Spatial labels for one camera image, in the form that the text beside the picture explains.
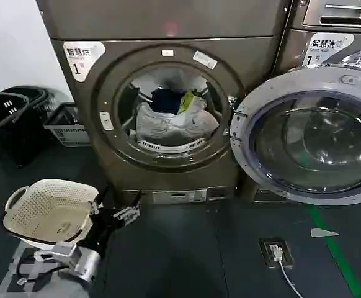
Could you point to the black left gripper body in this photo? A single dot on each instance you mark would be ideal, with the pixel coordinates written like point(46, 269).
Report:
point(103, 226)

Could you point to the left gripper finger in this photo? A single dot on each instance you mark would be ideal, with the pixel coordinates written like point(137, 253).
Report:
point(101, 197)
point(130, 214)

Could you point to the white perforated laundry basket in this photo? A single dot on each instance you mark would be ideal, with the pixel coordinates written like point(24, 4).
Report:
point(47, 208)

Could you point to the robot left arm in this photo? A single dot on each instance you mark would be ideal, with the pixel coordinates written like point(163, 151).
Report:
point(53, 285)

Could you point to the grey slatted plastic crate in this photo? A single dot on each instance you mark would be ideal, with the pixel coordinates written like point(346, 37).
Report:
point(69, 130)

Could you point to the white crumpled garment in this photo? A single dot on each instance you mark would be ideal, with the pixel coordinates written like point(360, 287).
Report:
point(165, 124)

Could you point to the large black plastic basket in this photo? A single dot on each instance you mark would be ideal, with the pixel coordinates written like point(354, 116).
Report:
point(10, 136)

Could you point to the dark blue garment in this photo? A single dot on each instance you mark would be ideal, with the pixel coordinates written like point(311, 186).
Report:
point(165, 101)

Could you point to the yellow-green garment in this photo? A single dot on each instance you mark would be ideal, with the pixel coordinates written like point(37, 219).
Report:
point(188, 101)

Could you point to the white number label sticker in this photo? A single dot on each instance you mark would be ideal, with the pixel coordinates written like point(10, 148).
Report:
point(326, 46)
point(82, 60)

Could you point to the black floor socket box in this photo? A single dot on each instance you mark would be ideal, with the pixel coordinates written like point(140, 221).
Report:
point(265, 254)

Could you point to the small white rectangular sticker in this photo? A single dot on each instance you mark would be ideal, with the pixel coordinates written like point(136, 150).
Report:
point(204, 59)

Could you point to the grey front-loading dryer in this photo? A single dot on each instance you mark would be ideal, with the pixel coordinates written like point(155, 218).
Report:
point(168, 28)

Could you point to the grey arrow floor sticker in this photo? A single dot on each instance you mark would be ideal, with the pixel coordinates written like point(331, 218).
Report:
point(321, 232)

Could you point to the round glass dryer door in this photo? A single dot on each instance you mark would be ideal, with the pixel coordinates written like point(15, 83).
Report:
point(317, 136)

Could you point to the green floor tape line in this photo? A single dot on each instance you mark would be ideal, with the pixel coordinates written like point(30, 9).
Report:
point(338, 257)

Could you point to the grey washing machine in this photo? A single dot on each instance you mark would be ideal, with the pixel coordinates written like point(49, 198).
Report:
point(295, 40)

